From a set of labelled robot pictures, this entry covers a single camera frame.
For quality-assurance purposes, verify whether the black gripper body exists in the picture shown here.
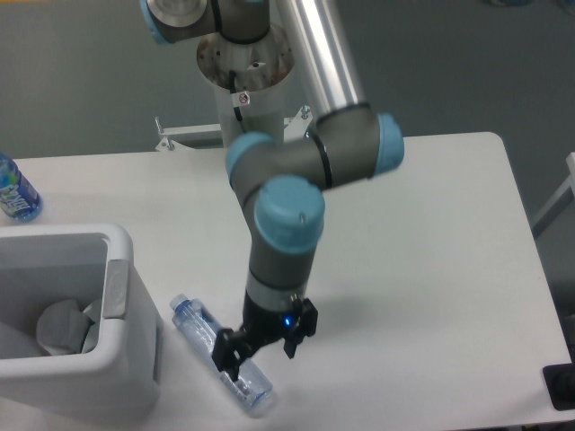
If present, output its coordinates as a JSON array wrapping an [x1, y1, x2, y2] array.
[[241, 294, 297, 359]]

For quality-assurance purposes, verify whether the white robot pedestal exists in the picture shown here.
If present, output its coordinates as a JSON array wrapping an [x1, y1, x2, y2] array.
[[197, 23, 313, 147]]

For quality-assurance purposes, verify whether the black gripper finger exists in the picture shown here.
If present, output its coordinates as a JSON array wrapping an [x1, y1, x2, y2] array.
[[212, 328, 252, 382], [282, 298, 318, 358]]

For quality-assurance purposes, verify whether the clear plastic bottle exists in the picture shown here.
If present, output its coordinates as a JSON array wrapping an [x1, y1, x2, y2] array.
[[170, 294, 273, 415]]

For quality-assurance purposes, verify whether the white paper trash in bin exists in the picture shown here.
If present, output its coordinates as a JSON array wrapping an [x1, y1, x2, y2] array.
[[36, 298, 102, 356]]

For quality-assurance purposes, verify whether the blue labelled water bottle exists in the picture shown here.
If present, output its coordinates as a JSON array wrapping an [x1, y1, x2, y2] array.
[[1, 154, 43, 223]]

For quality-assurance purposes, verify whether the white frame at right edge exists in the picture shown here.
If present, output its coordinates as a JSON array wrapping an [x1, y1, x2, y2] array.
[[531, 152, 574, 239]]

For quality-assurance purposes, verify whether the white trash can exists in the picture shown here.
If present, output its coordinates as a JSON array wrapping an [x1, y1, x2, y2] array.
[[1, 224, 163, 411]]

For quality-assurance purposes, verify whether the black cable on pedestal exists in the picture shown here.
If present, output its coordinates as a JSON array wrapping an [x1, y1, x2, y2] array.
[[227, 68, 248, 136]]

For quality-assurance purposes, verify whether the black clamp at table corner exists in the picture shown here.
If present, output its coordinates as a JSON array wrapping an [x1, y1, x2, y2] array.
[[543, 363, 574, 411]]

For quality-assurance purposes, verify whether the white left base bracket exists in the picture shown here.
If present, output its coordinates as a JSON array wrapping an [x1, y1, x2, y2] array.
[[155, 117, 223, 152]]

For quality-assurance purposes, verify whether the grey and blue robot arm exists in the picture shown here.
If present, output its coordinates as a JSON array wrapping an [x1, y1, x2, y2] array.
[[140, 1, 404, 379]]

